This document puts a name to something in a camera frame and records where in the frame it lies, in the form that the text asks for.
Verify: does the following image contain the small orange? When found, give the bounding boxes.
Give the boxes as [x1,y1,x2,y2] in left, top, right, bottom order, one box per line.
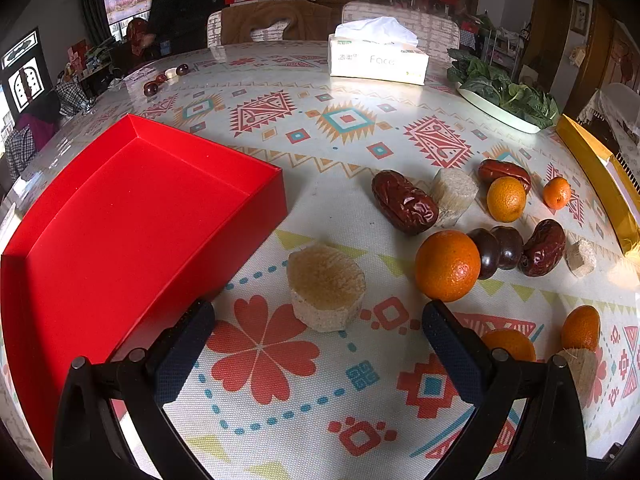
[543,176,572,211]
[480,328,537,362]
[561,305,601,352]

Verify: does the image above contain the brown coat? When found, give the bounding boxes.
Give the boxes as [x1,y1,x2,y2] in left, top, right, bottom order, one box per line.
[220,0,341,46]

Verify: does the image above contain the patterned dining chair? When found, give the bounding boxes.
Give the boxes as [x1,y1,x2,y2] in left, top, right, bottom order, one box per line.
[341,1,461,68]
[207,0,341,48]

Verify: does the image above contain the dark brown chestnuts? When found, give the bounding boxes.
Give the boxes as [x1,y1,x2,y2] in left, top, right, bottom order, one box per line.
[466,228,501,281]

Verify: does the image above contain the yellow cardboard box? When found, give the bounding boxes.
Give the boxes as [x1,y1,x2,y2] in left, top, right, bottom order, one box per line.
[555,114,640,256]

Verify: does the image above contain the wooden doorway frame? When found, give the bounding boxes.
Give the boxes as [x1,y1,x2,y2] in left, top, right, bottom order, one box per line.
[565,0,640,113]

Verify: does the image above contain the brown wooden door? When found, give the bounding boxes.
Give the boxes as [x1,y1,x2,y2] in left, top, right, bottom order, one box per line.
[530,0,574,91]

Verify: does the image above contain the plate of green leaves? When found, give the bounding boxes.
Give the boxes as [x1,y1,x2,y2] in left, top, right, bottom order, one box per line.
[446,48,560,130]

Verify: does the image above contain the white lace chair cover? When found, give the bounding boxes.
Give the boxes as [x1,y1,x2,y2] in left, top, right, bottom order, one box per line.
[582,82,640,153]

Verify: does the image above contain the metal storage rack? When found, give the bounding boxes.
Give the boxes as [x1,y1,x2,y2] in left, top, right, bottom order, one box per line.
[480,27,521,76]

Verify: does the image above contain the large orange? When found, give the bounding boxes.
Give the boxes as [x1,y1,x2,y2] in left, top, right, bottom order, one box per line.
[415,230,482,303]

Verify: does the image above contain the octagonal beige cake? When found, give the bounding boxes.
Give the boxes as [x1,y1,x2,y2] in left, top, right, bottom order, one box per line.
[286,242,367,333]

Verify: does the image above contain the red cardboard box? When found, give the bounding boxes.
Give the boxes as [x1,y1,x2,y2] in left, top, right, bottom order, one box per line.
[0,114,288,466]

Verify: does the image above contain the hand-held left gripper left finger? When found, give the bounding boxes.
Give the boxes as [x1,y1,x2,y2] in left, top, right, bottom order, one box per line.
[52,298,217,480]

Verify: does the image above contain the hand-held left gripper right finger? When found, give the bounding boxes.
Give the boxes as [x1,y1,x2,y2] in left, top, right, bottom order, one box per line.
[421,300,588,480]

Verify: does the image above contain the medium orange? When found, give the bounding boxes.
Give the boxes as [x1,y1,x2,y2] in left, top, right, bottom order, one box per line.
[486,176,527,223]

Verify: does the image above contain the white tissue box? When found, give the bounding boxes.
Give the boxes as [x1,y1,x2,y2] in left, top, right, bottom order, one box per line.
[327,16,431,86]

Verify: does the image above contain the large red date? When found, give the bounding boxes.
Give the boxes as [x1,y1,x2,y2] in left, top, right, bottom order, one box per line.
[371,170,440,236]

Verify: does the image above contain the small beige cake piece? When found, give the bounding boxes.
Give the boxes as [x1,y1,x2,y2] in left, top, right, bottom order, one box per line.
[565,239,597,279]

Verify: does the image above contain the white oval plate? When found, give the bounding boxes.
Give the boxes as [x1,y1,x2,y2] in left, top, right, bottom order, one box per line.
[456,82,543,134]

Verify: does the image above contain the framed wall picture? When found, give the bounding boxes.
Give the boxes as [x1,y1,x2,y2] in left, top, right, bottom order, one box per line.
[572,1,591,36]

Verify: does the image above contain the dark brown plum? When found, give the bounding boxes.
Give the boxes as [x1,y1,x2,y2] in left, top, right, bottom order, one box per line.
[491,226,525,271]

